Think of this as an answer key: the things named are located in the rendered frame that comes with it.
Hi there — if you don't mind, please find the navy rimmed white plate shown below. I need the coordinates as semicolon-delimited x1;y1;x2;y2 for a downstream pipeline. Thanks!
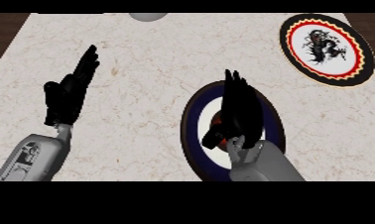
179;79;287;182

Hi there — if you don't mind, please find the red bell pepper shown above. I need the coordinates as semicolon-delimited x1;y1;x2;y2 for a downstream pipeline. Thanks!
210;115;230;147

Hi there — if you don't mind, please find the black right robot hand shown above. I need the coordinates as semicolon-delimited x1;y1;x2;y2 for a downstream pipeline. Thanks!
201;68;269;151

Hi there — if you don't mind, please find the grey rounded object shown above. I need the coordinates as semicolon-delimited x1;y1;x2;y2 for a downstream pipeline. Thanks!
127;13;170;23

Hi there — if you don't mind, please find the black plate with dragon print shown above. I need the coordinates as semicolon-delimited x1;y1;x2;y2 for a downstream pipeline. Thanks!
279;13;375;88

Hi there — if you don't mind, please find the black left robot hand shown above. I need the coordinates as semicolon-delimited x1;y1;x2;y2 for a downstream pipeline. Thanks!
43;44;101;127

